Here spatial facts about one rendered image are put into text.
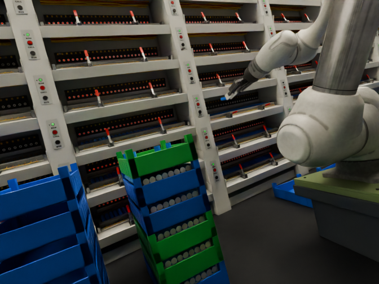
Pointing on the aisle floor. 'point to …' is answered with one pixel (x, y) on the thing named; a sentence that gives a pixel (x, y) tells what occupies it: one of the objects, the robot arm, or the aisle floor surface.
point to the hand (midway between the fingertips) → (231, 94)
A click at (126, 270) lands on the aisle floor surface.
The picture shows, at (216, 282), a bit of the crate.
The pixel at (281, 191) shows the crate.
